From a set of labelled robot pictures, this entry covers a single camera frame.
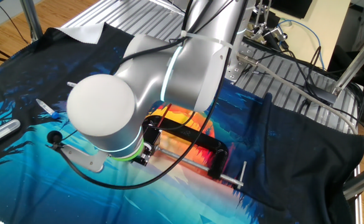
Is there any printed sunset forest cloth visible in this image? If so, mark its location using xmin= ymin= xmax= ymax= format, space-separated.
xmin=0 ymin=22 xmax=364 ymax=224

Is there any black monitor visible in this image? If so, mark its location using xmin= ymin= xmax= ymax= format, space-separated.
xmin=268 ymin=0 xmax=314 ymax=19

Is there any grey power adapter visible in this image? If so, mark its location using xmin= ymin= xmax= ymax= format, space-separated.
xmin=306 ymin=84 xmax=338 ymax=105

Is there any small clear blue marker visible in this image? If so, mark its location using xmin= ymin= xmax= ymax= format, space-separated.
xmin=35 ymin=98 xmax=60 ymax=120

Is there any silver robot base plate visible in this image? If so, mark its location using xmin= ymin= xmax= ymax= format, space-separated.
xmin=225 ymin=40 xmax=265 ymax=85

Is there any black cable bundle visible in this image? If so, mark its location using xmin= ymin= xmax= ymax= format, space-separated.
xmin=240 ymin=37 xmax=364 ymax=138

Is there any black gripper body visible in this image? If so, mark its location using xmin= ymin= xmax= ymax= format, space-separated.
xmin=130 ymin=148 xmax=153 ymax=167

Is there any blue cable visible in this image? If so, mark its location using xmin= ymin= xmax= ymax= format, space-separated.
xmin=277 ymin=18 xmax=325 ymax=70

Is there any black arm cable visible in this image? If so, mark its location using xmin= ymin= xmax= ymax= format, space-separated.
xmin=46 ymin=0 xmax=251 ymax=190

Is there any metal clamp fixture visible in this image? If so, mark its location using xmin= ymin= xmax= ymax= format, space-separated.
xmin=243 ymin=0 xmax=289 ymax=50

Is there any large clear tube blue cap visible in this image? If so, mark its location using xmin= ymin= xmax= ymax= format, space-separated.
xmin=0 ymin=119 xmax=22 ymax=147

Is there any black white pencil sharpener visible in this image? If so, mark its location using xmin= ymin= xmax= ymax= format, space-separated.
xmin=142 ymin=124 xmax=162 ymax=154

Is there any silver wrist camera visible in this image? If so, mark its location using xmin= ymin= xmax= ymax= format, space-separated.
xmin=58 ymin=144 xmax=110 ymax=174

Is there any aluminium frame post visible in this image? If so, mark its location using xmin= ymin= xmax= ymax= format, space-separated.
xmin=343 ymin=160 xmax=364 ymax=200
xmin=332 ymin=21 xmax=364 ymax=96
xmin=19 ymin=0 xmax=44 ymax=43

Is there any black C-clamp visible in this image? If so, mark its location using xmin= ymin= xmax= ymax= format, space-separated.
xmin=141 ymin=113 xmax=248 ymax=189

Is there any grey cable metal connector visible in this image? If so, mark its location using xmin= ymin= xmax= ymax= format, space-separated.
xmin=236 ymin=52 xmax=359 ymax=135

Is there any red pencil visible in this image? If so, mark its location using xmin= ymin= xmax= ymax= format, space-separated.
xmin=157 ymin=103 xmax=172 ymax=128

